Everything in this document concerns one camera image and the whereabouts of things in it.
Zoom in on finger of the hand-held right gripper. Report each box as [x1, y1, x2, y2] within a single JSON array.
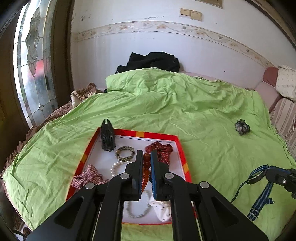
[[264, 165, 296, 200]]

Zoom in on black grey scrunchie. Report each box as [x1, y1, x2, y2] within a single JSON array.
[[234, 119, 251, 136]]

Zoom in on black hair claw clip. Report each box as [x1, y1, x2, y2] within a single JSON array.
[[100, 119, 116, 152]]

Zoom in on amber bead bracelet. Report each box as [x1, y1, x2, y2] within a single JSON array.
[[142, 152, 152, 193]]

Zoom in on red white checkered scrunchie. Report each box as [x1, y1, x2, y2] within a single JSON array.
[[71, 164, 110, 189]]

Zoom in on black garment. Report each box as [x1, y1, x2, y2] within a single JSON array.
[[115, 52, 180, 75]]

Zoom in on striped bed sheet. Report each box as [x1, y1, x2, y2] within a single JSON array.
[[269, 97, 296, 161]]

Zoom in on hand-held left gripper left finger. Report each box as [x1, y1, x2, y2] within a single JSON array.
[[25, 150, 144, 241]]

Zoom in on green blanket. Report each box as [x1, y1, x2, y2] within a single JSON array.
[[2, 67, 290, 241]]

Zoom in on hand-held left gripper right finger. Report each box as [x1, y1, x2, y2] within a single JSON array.
[[150, 150, 269, 241]]

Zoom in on stained glass door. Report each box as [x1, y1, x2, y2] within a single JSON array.
[[13, 0, 60, 128]]

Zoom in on tan patterned blanket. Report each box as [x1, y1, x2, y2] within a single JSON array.
[[70, 83, 107, 110]]

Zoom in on white pillow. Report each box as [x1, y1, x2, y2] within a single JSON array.
[[275, 65, 296, 102]]

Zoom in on brown fuzzy blanket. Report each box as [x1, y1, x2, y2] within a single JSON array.
[[0, 100, 78, 232]]

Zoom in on dark red patterned scrunchie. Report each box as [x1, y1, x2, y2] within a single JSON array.
[[145, 141, 174, 165]]

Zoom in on beaded bracelets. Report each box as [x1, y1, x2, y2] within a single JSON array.
[[115, 146, 135, 162]]

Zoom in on white pearl bracelet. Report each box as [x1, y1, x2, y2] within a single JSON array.
[[110, 161, 133, 178], [125, 190, 152, 219]]

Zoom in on black cable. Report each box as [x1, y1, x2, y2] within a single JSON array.
[[13, 229, 28, 240]]

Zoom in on red tray with white inside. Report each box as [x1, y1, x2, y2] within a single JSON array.
[[65, 128, 199, 226]]

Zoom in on blue striped strap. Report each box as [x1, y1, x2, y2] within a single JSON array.
[[230, 165, 274, 222]]

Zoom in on pink cushion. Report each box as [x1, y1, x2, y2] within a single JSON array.
[[262, 67, 279, 87]]

